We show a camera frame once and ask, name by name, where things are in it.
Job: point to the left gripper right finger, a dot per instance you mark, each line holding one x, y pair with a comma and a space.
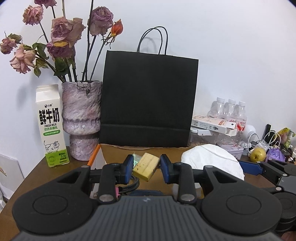
229, 204

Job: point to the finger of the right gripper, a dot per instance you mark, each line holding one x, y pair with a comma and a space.
272, 170

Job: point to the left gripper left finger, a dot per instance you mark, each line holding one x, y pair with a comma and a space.
67, 202

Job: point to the white cloth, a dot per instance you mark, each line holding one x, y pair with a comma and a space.
209, 154

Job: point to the yellow sponge block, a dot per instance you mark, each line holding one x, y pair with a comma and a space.
146, 167

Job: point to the dark blue pouch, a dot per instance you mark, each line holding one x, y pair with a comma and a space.
146, 193

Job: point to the small purple gift bag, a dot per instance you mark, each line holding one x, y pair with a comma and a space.
275, 154

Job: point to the green yellow apple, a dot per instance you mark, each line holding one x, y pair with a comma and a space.
258, 155

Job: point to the water bottle right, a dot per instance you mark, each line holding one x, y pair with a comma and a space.
241, 117

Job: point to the red cardboard box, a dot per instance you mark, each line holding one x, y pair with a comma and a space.
105, 153

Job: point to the water bottle middle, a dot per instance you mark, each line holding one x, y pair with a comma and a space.
228, 111

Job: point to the clear plastic container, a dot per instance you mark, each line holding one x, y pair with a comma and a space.
199, 136

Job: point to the white flat carton box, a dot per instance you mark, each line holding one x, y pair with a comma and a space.
214, 124

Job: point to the pink textured vase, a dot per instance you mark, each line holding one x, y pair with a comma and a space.
81, 116

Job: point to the white green milk carton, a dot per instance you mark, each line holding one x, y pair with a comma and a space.
49, 113

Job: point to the black paper bag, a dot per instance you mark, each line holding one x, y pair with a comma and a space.
147, 99

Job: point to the dried rose bouquet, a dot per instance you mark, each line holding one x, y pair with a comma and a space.
58, 51

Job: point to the white small camera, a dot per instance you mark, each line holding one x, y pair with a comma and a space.
246, 135

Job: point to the white booklet by wall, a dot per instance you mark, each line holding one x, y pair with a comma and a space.
11, 176

